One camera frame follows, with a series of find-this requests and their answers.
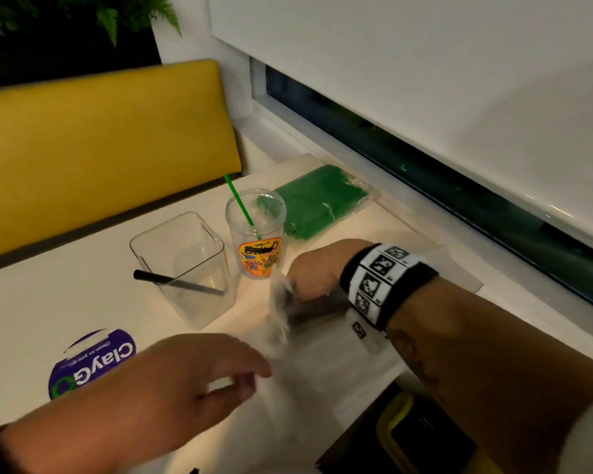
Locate person's right hand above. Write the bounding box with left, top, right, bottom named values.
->
left=286, top=239, right=372, bottom=300

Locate person's left hand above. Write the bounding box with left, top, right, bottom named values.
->
left=0, top=333, right=273, bottom=474

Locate clear cup with colourful sticker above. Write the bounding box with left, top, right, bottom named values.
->
left=225, top=188, right=288, bottom=280

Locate pack of green straws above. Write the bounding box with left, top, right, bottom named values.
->
left=256, top=164, right=381, bottom=242

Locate dark gray straw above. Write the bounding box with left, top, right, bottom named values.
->
left=133, top=269, right=227, bottom=297

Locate green straw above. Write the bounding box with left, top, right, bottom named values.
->
left=223, top=173, right=263, bottom=241

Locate clear plastic bag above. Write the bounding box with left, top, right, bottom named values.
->
left=246, top=271, right=394, bottom=440

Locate clear square plastic container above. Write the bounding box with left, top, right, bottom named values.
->
left=129, top=211, right=238, bottom=331

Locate person's right forearm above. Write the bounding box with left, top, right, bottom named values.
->
left=385, top=276, right=593, bottom=474

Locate purple round sticker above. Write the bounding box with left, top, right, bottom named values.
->
left=47, top=328, right=137, bottom=400

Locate black marker band right wrist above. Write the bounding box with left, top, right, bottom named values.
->
left=339, top=243, right=439, bottom=331

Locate yellow chair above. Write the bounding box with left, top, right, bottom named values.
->
left=375, top=389, right=505, bottom=474

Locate white roller blind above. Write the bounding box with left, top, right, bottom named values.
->
left=207, top=0, right=593, bottom=252

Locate yellow bench backrest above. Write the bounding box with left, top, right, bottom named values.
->
left=0, top=59, right=243, bottom=265

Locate white shirt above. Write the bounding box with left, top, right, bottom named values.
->
left=557, top=397, right=593, bottom=474

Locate black planter box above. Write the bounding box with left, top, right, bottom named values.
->
left=0, top=9, right=163, bottom=90

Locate green fern plant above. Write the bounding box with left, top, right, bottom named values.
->
left=0, top=0, right=183, bottom=77

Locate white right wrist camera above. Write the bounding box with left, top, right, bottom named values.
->
left=345, top=310, right=392, bottom=352

